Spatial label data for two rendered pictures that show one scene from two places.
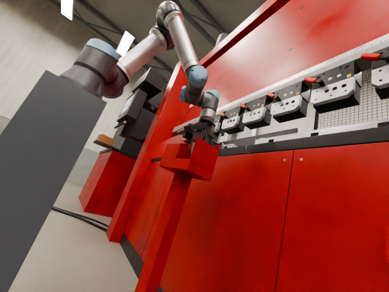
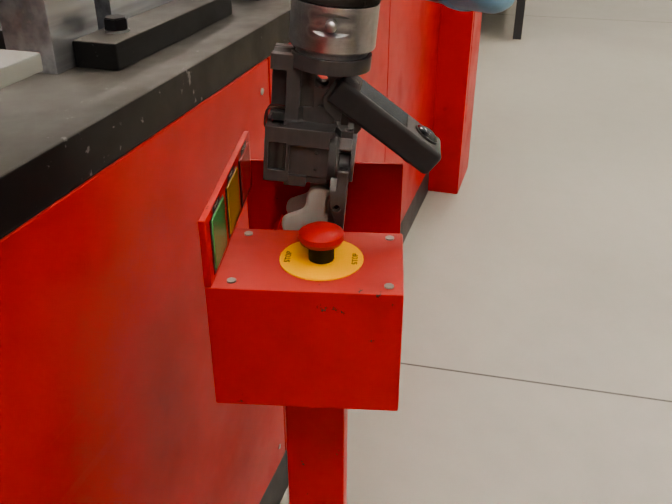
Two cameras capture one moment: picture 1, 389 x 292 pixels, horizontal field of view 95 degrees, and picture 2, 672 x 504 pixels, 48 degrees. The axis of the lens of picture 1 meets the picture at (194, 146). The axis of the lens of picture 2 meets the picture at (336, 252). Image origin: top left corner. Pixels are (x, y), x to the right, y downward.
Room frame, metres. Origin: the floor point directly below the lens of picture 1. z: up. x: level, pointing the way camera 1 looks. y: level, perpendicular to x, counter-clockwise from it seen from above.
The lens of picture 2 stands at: (1.24, 0.45, 1.10)
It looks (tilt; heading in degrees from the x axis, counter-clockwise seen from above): 29 degrees down; 225
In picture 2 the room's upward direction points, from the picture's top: straight up
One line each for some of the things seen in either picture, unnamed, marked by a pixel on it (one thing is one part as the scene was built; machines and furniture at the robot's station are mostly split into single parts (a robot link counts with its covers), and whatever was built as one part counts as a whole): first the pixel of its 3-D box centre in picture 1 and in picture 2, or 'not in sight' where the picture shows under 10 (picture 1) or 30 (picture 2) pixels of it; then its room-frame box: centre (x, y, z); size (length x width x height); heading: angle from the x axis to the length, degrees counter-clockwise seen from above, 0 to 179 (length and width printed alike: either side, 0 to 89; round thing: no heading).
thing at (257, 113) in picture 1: (257, 112); not in sight; (0.96, -0.31, 1.18); 0.15 x 0.09 x 0.17; 28
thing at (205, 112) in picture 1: (206, 116); (333, 27); (0.79, -0.01, 0.95); 0.08 x 0.08 x 0.05
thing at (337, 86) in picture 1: (334, 88); not in sight; (0.61, -0.50, 1.18); 0.15 x 0.09 x 0.17; 28
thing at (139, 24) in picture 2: not in sight; (162, 25); (0.73, -0.37, 0.89); 0.30 x 0.05 x 0.03; 28
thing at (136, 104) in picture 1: (131, 108); not in sight; (2.08, 0.91, 1.42); 0.45 x 0.12 x 0.36; 34
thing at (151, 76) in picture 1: (139, 105); not in sight; (2.17, 0.86, 1.52); 0.51 x 0.25 x 0.85; 34
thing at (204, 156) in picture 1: (189, 155); (315, 261); (0.83, 0.01, 0.75); 0.20 x 0.16 x 0.18; 42
